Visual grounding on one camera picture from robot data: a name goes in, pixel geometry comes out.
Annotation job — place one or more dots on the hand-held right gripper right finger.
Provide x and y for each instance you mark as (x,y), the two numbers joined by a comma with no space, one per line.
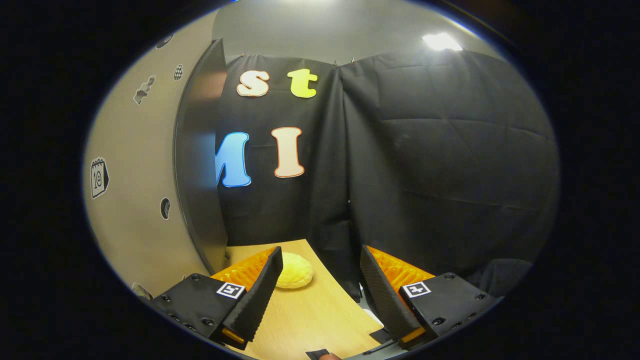
(382,300)

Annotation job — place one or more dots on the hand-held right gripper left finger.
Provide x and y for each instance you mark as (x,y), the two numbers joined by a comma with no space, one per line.
(260,295)

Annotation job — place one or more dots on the dark grey cabinet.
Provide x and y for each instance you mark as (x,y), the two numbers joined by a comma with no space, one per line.
(200,165)

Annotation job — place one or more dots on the yellow knitted pad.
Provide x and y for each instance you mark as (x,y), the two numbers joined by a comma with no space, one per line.
(296,271)

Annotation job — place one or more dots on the black backdrop cloth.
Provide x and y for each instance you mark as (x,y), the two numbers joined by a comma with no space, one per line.
(450,150)

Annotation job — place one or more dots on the small ceiling light panel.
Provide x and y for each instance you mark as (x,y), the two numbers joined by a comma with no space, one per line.
(441,41)

